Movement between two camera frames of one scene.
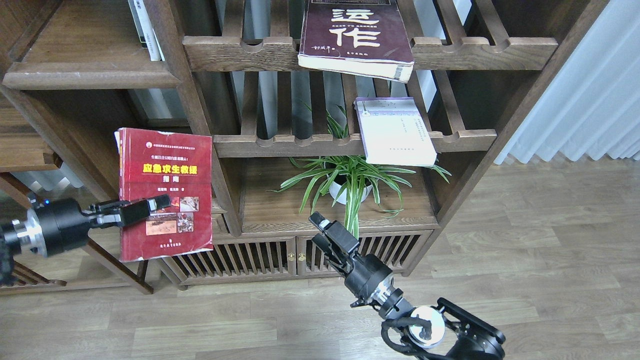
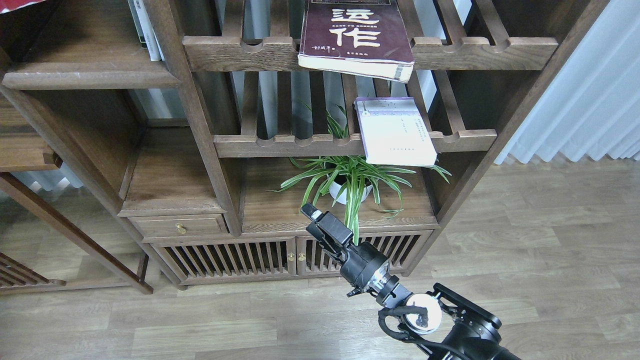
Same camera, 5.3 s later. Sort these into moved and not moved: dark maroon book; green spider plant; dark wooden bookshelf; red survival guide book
Moved: red survival guide book
Not moved: dark wooden bookshelf; green spider plant; dark maroon book
